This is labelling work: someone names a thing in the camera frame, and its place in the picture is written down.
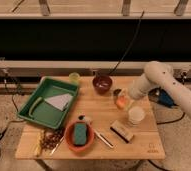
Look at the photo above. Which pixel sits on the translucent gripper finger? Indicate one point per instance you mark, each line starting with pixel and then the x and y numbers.
pixel 122 92
pixel 129 105

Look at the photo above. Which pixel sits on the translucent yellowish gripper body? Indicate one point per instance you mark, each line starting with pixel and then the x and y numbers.
pixel 128 98

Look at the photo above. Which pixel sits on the orange apple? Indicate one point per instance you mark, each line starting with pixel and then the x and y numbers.
pixel 121 102

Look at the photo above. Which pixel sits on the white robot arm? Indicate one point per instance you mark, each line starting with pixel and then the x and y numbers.
pixel 158 74

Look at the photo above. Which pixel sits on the white paper cup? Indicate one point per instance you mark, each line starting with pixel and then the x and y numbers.
pixel 135 115

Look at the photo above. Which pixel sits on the small yellow-green cup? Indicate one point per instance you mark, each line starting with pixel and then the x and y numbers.
pixel 74 78

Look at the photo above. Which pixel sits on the white folded paper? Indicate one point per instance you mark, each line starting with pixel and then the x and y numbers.
pixel 59 102

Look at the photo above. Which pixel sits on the dark red bowl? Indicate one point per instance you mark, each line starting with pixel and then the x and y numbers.
pixel 102 83

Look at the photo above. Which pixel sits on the wooden block brush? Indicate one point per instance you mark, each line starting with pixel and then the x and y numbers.
pixel 122 131

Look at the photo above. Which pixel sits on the blue device on floor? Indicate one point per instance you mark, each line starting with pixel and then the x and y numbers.
pixel 165 99

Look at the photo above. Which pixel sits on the silver knife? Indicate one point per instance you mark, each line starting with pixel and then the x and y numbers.
pixel 101 137

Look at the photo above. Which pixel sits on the black and white small object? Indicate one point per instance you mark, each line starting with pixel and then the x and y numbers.
pixel 86 119

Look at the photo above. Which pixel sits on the green sponge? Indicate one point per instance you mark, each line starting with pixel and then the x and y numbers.
pixel 80 134

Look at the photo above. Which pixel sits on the orange bowl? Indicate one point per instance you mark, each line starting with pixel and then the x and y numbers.
pixel 69 138

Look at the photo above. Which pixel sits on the silver utensil near beads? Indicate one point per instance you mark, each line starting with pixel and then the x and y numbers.
pixel 52 152

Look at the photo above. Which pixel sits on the green plastic tray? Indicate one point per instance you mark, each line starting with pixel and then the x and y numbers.
pixel 37 111

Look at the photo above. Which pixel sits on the yellow corn cob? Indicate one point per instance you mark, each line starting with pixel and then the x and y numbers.
pixel 38 148

